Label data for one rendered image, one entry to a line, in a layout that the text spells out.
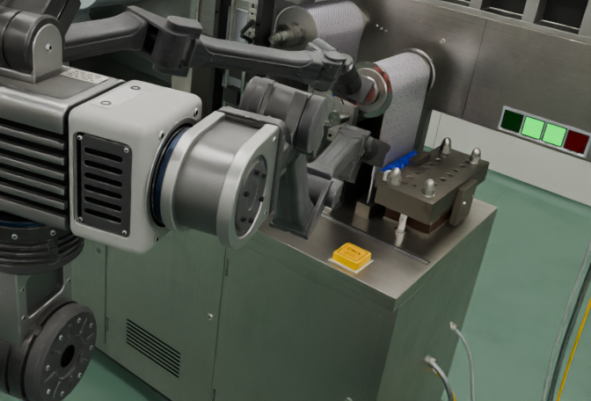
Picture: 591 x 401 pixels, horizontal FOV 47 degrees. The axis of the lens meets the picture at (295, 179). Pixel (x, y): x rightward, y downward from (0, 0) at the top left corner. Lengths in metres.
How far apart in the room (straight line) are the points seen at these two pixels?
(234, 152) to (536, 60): 1.36
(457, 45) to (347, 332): 0.87
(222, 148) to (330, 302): 1.07
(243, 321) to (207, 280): 0.16
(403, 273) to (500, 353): 1.45
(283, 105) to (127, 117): 0.24
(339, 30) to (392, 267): 0.68
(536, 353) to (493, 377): 0.30
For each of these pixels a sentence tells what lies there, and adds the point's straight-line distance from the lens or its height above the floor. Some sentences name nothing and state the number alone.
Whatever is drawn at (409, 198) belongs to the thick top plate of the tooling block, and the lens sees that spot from 1.79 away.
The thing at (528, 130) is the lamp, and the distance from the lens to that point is 2.01.
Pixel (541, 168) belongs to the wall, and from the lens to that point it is 4.57.
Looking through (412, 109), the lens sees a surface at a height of 1.18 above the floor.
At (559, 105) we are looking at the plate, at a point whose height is 1.26.
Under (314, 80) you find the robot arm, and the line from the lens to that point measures 1.54.
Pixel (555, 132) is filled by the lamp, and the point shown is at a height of 1.19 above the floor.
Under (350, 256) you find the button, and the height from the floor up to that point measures 0.92.
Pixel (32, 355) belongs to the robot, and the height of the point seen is 1.17.
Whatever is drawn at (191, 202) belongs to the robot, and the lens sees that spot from 0.71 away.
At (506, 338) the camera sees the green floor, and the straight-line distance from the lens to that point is 3.19.
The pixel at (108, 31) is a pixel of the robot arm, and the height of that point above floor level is 1.45.
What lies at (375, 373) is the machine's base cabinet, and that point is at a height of 0.65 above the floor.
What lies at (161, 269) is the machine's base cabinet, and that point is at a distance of 2.14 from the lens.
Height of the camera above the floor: 1.79
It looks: 26 degrees down
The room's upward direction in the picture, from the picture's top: 8 degrees clockwise
